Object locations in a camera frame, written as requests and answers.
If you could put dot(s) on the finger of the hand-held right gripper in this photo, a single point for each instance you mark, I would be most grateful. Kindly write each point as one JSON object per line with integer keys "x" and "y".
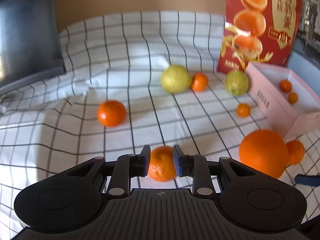
{"x": 308, "y": 180}

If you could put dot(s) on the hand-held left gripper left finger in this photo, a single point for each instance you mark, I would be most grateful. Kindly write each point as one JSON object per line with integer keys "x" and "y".
{"x": 146, "y": 161}

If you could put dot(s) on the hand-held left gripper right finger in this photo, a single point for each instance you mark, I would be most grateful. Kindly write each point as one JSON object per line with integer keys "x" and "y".
{"x": 177, "y": 162}

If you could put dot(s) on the dull textured orange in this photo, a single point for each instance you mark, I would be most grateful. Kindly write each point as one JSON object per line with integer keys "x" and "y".
{"x": 161, "y": 163}

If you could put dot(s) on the small tangerine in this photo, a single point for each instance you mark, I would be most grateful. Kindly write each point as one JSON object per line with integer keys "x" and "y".
{"x": 297, "y": 152}
{"x": 199, "y": 82}

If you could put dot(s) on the large orange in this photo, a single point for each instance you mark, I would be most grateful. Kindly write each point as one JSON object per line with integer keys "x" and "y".
{"x": 262, "y": 152}

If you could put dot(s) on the bright medium orange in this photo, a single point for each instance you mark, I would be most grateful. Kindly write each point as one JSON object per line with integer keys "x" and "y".
{"x": 111, "y": 113}

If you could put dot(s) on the pink cardboard box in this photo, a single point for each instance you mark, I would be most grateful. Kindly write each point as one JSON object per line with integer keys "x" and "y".
{"x": 270, "y": 105}

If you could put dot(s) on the tiny kumquat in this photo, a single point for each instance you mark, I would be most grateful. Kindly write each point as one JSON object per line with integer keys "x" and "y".
{"x": 285, "y": 85}
{"x": 243, "y": 110}
{"x": 293, "y": 97}

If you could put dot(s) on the yellow-green guava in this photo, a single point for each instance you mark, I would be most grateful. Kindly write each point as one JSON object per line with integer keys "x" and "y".
{"x": 236, "y": 82}
{"x": 175, "y": 78}

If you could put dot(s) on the white checkered cloth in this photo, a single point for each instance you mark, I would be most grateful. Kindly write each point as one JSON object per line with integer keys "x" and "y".
{"x": 125, "y": 42}

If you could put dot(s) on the red printed bag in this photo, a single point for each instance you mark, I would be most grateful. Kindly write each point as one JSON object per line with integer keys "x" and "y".
{"x": 280, "y": 42}

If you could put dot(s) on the dark glass cabinet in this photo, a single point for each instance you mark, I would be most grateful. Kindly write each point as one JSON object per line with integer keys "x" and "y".
{"x": 310, "y": 17}

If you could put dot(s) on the black flat screen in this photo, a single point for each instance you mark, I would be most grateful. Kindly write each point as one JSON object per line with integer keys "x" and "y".
{"x": 27, "y": 35}

